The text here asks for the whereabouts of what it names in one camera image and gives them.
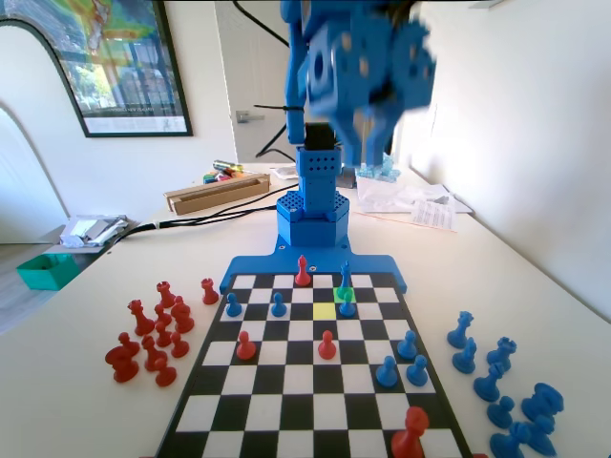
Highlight green plastic bin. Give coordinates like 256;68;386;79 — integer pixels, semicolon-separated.
16;252;80;291

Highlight clear plastic bag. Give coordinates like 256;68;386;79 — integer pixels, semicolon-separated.
355;176;459;214

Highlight long cardboard box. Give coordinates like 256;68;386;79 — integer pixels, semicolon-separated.
163;172;272;216

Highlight red piece bottom edge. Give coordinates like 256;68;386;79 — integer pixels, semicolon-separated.
390;406;430;458

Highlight red chess rook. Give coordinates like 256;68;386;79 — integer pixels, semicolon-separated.
200;278;221;305
156;281;177;309

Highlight grey tray with papers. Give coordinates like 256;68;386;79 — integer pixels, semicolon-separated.
50;214;139;254

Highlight white arched panel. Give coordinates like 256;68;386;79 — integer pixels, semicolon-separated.
0;18;90;244

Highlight blue board mounting plate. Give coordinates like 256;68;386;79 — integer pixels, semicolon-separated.
219;237;411;296

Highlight blue chess bishop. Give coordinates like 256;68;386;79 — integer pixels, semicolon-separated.
474;362;506;402
524;414;558;458

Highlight black hanging cable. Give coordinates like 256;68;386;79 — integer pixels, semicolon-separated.
232;0;293;49

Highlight blue chess queen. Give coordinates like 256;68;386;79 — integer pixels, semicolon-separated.
447;310;475;348

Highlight white door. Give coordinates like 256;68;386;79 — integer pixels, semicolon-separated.
214;0;297;166

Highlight colourful marker set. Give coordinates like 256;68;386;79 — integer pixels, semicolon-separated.
202;171;249;185

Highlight pale blue printed parts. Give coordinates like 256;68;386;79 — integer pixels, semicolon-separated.
357;155;402;185

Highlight printed paper leaflet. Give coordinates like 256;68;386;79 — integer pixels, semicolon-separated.
410;198;459;234

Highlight black and white chessboard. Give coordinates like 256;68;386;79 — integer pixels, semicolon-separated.
153;271;474;458

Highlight black framed map poster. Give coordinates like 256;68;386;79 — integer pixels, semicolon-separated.
0;0;194;138

